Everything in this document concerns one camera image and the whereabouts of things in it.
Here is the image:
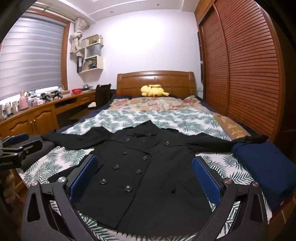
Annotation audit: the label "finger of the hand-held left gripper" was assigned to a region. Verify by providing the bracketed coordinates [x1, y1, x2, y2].
[5, 140, 43, 160]
[0, 133, 30, 149]

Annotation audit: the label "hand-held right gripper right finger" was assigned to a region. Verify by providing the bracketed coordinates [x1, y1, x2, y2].
[191, 156, 275, 241]

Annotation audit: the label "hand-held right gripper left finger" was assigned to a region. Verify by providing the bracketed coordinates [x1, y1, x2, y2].
[22, 153, 99, 241]

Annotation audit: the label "black buttoned coat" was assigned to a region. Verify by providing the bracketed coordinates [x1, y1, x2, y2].
[40, 120, 269, 234]

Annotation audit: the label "dark grey cloth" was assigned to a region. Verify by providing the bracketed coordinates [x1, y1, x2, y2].
[22, 136, 56, 173]

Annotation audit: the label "cluster of small bottles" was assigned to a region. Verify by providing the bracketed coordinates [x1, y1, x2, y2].
[0, 101, 20, 118]

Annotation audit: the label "wooden desk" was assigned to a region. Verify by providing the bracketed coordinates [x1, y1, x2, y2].
[0, 89, 97, 139]

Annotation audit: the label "black desk gadgets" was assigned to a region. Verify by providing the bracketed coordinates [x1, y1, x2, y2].
[40, 91, 64, 102]

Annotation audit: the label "orange patterned blanket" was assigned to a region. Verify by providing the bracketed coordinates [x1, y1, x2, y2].
[213, 113, 252, 142]

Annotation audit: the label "folded navy blue cloth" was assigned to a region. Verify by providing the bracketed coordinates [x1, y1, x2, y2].
[231, 141, 296, 209]

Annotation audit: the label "leaf print blanket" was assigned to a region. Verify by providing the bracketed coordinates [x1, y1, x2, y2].
[22, 109, 272, 241]

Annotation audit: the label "grey window blind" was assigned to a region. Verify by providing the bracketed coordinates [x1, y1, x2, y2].
[0, 11, 65, 100]

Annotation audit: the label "dark wooden chair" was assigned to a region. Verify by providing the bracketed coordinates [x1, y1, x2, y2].
[88, 84, 112, 109]

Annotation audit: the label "wooden bed footboard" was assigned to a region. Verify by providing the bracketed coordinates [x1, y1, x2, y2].
[269, 195, 296, 234]

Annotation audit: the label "floral quilt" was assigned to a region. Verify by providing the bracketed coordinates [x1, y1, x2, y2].
[109, 95, 208, 113]

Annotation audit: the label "yellow plush toy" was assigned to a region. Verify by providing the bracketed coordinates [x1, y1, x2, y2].
[141, 85, 170, 98]

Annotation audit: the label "wooden bed headboard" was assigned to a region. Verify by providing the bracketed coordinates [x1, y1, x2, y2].
[116, 71, 196, 99]

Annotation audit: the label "wooden slatted wardrobe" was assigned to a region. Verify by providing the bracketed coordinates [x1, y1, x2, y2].
[194, 0, 287, 149]

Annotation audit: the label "tied beige curtain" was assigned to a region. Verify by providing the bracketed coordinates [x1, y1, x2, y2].
[70, 17, 89, 55]

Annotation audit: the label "twisted wooden post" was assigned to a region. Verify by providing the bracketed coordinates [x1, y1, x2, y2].
[4, 170, 17, 210]

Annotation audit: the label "white wall shelf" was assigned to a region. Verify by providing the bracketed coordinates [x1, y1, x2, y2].
[76, 34, 104, 74]

